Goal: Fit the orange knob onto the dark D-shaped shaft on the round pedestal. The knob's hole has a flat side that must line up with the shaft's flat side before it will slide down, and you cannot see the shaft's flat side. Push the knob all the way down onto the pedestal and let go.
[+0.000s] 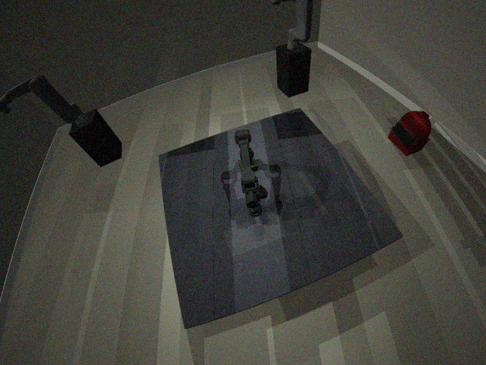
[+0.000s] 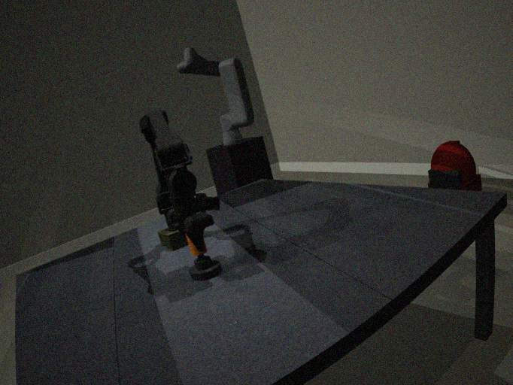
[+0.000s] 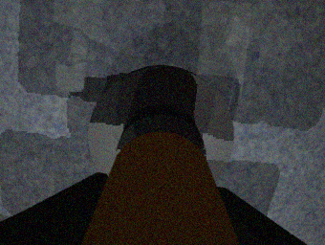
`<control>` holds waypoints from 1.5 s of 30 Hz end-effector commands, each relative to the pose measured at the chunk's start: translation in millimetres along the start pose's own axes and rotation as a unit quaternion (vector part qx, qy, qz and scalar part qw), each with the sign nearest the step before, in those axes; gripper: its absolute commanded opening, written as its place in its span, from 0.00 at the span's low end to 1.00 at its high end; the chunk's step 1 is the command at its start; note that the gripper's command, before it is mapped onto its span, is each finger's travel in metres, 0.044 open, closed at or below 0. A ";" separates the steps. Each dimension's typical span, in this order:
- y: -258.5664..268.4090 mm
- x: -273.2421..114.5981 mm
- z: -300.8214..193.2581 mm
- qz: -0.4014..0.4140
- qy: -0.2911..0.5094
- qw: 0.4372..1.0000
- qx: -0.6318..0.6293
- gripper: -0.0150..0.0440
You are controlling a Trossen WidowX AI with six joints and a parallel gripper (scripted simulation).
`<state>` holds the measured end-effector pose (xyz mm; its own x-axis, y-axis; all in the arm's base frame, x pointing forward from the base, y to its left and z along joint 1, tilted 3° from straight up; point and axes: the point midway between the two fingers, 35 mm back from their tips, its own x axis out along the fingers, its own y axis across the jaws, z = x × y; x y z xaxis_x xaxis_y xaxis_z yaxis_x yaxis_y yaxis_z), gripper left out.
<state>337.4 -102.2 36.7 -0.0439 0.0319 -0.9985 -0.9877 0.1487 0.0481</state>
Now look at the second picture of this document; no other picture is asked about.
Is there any orange knob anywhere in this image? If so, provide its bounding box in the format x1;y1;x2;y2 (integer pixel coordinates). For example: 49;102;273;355
186;234;208;256

